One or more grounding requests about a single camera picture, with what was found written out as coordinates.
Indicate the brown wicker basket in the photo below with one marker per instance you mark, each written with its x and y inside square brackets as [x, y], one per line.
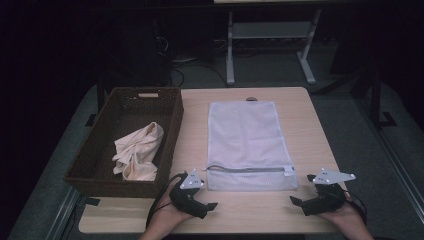
[100, 156]

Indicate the white mesh laundry bag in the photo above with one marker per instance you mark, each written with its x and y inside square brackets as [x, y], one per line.
[246, 136]

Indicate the person's right hand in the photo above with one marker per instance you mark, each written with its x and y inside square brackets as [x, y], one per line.
[348, 216]

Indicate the metal floor rail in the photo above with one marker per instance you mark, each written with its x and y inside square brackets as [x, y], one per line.
[63, 216]
[396, 160]

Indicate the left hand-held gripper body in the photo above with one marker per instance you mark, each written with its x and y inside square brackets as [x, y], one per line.
[186, 200]

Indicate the person's left hand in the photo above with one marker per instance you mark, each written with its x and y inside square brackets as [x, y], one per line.
[170, 215]

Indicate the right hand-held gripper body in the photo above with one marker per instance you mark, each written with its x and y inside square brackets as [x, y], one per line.
[328, 201]

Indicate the white metal desk frame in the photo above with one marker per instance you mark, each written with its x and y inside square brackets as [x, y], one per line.
[270, 30]

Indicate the black metal stand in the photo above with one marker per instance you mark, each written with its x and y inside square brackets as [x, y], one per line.
[376, 100]

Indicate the cream cloth garment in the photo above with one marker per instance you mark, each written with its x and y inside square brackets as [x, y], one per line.
[140, 153]

